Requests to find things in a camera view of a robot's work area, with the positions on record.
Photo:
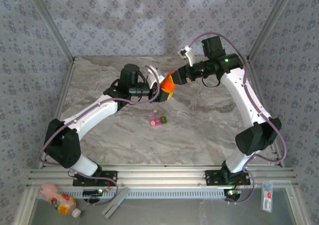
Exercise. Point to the pink printed drink bottle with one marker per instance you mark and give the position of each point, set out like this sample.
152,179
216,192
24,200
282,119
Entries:
53,197

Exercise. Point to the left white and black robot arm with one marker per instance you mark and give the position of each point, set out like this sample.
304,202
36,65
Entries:
97,110

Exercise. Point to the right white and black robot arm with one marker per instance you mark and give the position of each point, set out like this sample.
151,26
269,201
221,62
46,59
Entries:
236,93

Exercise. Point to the grey metal bracket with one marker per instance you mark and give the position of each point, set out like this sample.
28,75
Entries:
117,200

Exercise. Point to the clear plastic packet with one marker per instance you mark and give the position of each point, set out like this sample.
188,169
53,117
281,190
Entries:
266,197

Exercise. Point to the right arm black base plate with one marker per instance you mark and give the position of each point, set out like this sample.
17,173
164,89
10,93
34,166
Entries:
211,177

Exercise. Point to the long aluminium mounting rail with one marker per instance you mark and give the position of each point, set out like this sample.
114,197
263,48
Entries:
162,176

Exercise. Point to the green pill box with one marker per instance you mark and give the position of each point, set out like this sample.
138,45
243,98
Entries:
163,119

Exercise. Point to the aluminium table edge rail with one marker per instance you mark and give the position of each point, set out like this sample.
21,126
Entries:
258,85
61,98

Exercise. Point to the aluminium frame post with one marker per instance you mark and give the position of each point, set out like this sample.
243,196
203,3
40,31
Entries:
51,23
269,23

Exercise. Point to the pink pill box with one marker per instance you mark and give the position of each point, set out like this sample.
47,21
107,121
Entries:
155,123

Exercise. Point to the grey metal shelf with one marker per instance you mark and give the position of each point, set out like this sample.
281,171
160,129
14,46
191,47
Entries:
174,212

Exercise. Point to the small green-lit circuit board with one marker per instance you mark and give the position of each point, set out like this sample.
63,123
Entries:
233,193
91,192

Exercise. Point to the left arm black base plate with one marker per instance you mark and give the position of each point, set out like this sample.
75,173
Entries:
111,175

